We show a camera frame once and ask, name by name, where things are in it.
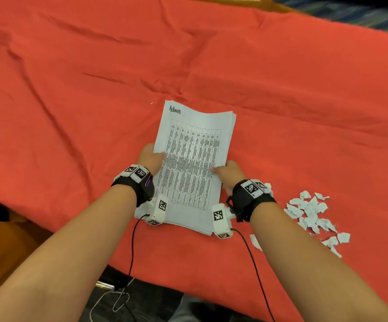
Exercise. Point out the person's grey trousers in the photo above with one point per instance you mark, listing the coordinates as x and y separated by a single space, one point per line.
190 311

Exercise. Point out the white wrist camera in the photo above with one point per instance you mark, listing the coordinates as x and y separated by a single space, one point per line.
157 211
221 221

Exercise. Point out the person's right forearm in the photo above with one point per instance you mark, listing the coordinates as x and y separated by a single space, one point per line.
308 264

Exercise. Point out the stack of printed papers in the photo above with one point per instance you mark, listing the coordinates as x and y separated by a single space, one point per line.
194 147

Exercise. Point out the red tablecloth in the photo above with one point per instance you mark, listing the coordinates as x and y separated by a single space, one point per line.
80 80

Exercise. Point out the torn white paper scraps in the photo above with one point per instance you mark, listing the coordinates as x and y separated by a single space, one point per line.
309 209

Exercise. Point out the black marker wristband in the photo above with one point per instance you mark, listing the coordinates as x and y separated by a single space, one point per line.
135 187
254 204

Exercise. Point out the person's right hand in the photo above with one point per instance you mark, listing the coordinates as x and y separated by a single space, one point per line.
232 176

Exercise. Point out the person's left hand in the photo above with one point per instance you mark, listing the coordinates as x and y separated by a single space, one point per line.
148 159

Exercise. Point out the person's left forearm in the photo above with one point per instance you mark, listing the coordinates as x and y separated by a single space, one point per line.
63 258

